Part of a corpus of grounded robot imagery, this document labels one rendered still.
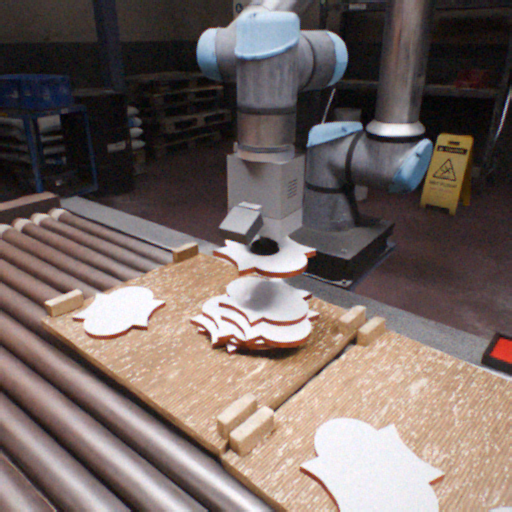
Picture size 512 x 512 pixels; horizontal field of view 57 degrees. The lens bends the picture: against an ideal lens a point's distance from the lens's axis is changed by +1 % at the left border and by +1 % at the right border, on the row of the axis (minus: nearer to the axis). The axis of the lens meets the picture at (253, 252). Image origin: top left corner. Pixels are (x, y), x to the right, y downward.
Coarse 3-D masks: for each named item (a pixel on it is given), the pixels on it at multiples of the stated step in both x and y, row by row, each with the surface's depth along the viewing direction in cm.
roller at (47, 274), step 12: (0, 240) 111; (0, 252) 107; (12, 252) 105; (24, 252) 105; (12, 264) 104; (24, 264) 101; (36, 264) 99; (48, 264) 100; (36, 276) 98; (48, 276) 96; (60, 276) 94; (72, 276) 95; (60, 288) 93; (72, 288) 91; (84, 288) 90
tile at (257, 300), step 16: (240, 288) 76; (256, 288) 76; (272, 288) 76; (288, 288) 76; (224, 304) 72; (240, 304) 71; (256, 304) 71; (272, 304) 71; (288, 304) 71; (304, 304) 71; (256, 320) 68; (272, 320) 68; (288, 320) 68
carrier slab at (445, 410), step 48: (384, 336) 73; (336, 384) 63; (384, 384) 63; (432, 384) 63; (480, 384) 63; (288, 432) 55; (432, 432) 56; (480, 432) 56; (240, 480) 51; (288, 480) 50; (480, 480) 50
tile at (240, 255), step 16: (288, 240) 71; (224, 256) 67; (240, 256) 66; (256, 256) 66; (272, 256) 66; (288, 256) 66; (304, 256) 66; (240, 272) 63; (256, 272) 64; (272, 272) 62; (288, 272) 62
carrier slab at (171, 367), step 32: (160, 288) 86; (192, 288) 86; (224, 288) 86; (64, 320) 77; (160, 320) 77; (320, 320) 77; (96, 352) 69; (128, 352) 69; (160, 352) 69; (192, 352) 69; (224, 352) 69; (288, 352) 69; (320, 352) 69; (128, 384) 64; (160, 384) 63; (192, 384) 63; (224, 384) 63; (256, 384) 63; (288, 384) 63; (192, 416) 58; (224, 448) 54
